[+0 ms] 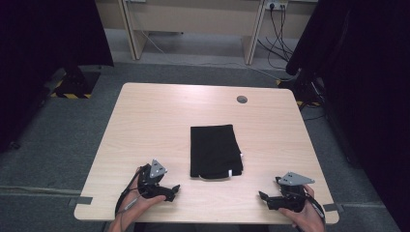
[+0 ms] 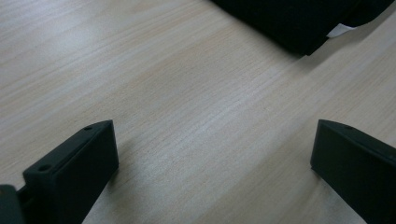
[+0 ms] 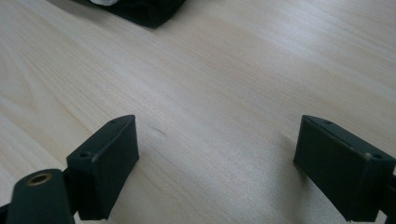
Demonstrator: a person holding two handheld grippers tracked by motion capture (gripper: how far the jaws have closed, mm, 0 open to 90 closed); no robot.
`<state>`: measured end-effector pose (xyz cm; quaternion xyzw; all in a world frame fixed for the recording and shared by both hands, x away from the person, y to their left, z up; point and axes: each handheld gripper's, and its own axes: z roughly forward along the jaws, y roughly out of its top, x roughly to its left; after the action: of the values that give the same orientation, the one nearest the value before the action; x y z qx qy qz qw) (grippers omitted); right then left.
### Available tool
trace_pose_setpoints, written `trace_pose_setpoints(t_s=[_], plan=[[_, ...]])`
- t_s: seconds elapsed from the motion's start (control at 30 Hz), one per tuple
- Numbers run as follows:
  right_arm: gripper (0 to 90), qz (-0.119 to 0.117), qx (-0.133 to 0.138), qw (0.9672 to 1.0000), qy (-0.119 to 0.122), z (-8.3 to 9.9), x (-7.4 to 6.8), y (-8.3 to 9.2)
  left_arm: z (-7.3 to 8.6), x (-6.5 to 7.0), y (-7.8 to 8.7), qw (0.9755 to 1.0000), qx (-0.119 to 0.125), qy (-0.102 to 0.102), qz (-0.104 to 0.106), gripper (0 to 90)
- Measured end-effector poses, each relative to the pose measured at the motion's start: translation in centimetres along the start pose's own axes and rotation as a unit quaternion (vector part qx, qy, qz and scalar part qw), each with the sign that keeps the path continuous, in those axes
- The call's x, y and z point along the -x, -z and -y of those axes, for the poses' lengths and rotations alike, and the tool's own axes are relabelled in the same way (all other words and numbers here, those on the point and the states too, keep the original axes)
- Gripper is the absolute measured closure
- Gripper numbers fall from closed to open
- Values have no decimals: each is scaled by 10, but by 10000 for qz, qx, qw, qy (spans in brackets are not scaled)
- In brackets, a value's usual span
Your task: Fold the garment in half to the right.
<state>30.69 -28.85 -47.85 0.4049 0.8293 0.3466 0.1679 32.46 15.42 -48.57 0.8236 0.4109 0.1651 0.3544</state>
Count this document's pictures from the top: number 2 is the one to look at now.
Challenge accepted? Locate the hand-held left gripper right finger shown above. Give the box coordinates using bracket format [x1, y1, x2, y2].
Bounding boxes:
[309, 119, 396, 224]

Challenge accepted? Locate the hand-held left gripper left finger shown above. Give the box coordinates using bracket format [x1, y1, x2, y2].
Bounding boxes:
[21, 119, 120, 224]

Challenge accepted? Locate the black garment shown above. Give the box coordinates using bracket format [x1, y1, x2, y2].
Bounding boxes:
[210, 0, 396, 57]

